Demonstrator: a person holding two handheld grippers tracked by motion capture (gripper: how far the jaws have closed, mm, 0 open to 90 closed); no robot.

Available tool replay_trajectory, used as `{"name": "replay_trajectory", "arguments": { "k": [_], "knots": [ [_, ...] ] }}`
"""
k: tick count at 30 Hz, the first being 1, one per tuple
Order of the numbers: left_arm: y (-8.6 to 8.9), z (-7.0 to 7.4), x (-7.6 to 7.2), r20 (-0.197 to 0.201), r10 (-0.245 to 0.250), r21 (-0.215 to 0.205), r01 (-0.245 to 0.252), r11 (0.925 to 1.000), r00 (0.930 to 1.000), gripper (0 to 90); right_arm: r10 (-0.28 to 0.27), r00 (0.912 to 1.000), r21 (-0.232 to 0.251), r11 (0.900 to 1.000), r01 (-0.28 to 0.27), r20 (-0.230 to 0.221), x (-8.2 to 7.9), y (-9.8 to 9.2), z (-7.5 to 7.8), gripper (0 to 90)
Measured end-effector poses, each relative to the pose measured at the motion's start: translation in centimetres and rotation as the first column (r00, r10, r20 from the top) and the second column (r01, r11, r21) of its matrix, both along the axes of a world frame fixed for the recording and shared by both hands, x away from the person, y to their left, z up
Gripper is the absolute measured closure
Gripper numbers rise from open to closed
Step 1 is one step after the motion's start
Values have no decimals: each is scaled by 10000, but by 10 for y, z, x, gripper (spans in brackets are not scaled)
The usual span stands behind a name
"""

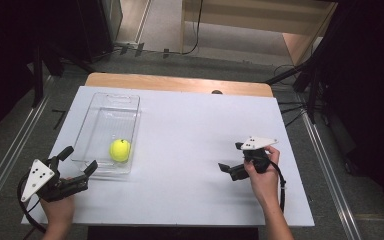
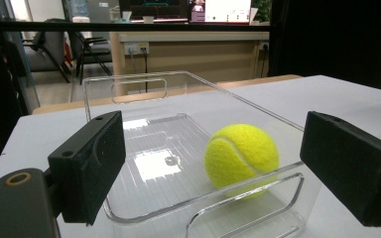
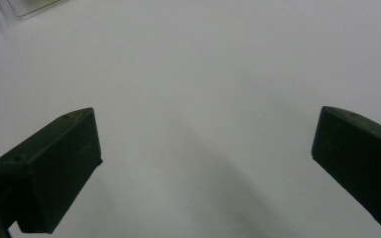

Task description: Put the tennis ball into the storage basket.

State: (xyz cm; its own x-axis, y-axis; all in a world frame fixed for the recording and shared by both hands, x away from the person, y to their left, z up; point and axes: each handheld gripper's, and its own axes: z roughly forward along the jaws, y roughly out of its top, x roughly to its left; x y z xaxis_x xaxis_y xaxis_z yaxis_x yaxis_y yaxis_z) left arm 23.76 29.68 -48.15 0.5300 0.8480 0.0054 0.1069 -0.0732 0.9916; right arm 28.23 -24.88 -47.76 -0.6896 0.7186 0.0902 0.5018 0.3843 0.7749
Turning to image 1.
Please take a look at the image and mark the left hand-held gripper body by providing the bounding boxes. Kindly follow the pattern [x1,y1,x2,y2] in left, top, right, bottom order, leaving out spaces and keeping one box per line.
[20,157,90,204]

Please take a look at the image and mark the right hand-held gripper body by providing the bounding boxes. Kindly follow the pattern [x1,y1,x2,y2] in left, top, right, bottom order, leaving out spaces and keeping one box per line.
[229,136,279,182]

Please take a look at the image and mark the yellow tennis ball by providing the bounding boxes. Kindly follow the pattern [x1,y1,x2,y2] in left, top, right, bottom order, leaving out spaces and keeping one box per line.
[109,138,132,164]

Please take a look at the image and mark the clear plastic container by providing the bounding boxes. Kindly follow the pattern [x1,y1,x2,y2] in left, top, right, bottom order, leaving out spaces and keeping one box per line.
[71,92,142,176]

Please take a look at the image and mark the person's left hand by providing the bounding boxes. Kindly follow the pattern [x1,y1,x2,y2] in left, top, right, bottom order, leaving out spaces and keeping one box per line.
[40,177,77,232]

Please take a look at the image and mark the person's right hand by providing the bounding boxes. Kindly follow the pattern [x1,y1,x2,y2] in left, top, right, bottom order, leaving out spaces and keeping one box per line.
[243,145,281,208]

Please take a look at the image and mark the white board sheet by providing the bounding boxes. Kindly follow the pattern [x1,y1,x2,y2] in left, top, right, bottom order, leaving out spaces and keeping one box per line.
[21,85,315,228]

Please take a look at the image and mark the black tripod stand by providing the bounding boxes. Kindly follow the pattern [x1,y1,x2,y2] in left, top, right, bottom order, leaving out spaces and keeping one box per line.
[264,43,324,125]

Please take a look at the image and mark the wooden table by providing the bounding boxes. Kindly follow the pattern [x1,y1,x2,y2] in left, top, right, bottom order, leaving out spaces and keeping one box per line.
[85,72,274,98]

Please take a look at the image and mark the wooden panel partition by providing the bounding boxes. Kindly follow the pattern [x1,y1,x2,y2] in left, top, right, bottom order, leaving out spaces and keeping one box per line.
[179,0,338,66]

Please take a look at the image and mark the dark cabinet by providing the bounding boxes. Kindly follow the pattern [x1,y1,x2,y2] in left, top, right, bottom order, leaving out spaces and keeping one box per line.
[75,0,124,63]

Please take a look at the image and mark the metal floor rail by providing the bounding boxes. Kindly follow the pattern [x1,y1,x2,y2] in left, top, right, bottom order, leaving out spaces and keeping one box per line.
[0,95,52,223]
[299,108,363,240]

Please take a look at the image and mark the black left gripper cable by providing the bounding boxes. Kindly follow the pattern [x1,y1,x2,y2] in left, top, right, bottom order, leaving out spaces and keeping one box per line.
[16,173,48,234]

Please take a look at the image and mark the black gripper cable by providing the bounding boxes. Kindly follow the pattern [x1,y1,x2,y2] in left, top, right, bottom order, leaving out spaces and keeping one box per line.
[269,161,287,213]
[16,173,48,234]

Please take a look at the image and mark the black floor cables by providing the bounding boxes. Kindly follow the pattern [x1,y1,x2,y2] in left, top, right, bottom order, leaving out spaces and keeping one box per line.
[273,64,312,128]

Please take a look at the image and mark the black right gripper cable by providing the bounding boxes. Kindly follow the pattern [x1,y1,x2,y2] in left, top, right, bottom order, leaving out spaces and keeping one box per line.
[269,161,287,213]

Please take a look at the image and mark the black wall cable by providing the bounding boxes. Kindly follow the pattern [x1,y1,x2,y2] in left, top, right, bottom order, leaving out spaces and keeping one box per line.
[181,0,204,56]

